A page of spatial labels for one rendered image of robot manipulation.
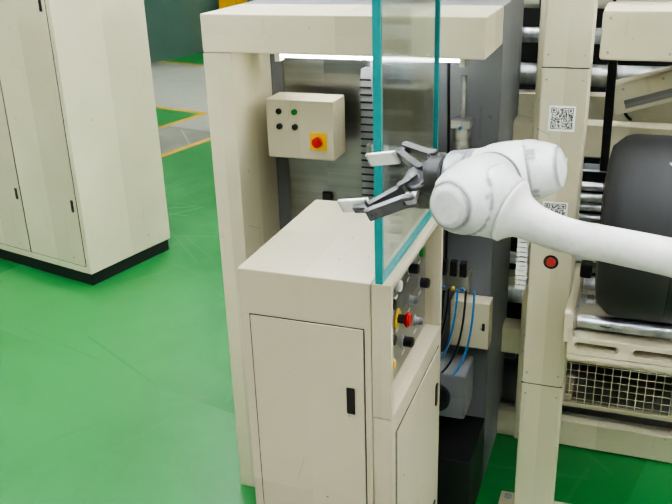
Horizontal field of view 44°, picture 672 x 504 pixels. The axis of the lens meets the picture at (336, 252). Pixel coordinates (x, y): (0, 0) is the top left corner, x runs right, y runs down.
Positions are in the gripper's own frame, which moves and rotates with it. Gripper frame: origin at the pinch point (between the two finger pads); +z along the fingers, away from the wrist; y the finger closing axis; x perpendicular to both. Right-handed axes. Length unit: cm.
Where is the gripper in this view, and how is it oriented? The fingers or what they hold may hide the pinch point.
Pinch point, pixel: (359, 181)
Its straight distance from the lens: 162.7
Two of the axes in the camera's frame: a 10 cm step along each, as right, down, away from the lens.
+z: -8.0, 0.1, 6.0
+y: 4.2, -7.2, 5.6
